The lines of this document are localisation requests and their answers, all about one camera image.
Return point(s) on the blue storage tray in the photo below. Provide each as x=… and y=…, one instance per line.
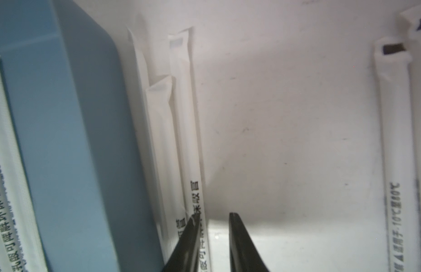
x=69, y=105

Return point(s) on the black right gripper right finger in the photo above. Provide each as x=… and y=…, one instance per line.
x=244, y=256

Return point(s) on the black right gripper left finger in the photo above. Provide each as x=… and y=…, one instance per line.
x=185, y=257

